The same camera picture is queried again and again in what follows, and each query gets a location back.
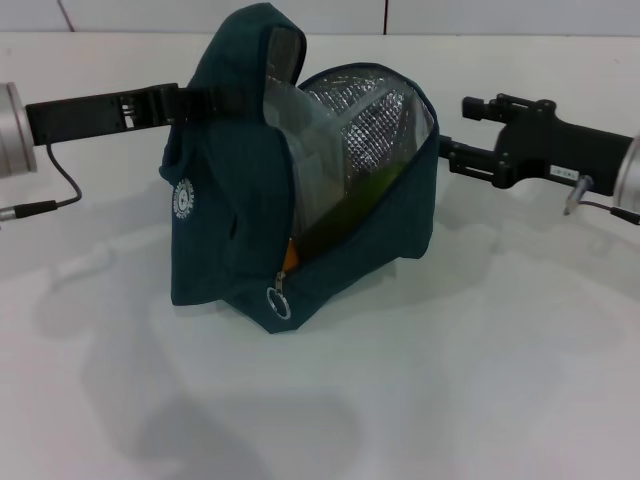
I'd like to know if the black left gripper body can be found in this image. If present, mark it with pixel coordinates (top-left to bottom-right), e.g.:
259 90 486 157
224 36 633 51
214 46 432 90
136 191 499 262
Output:
24 85 175 146

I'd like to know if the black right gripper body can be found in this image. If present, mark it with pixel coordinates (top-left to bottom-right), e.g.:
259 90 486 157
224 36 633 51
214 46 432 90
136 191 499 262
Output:
492 106 635 197

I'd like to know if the green cucumber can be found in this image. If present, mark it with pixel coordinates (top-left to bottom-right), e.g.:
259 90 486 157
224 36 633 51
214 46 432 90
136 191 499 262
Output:
299 164 407 262

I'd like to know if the teal insulated lunch bag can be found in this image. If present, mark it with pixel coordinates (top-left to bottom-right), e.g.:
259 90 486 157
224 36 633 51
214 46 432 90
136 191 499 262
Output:
159 2 441 336

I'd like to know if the orange pear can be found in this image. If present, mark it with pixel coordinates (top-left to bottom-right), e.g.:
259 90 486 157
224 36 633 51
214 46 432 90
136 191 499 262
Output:
282 239 302 275

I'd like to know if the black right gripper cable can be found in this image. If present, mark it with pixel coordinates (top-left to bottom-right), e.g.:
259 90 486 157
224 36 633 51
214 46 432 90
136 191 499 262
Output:
562 174 640 225

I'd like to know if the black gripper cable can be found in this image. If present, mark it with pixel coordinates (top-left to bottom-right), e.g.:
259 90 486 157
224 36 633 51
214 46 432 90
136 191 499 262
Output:
562 174 640 225
0 142 84 221

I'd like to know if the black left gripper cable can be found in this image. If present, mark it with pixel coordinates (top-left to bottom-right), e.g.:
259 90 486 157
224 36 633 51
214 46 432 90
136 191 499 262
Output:
0 142 84 221

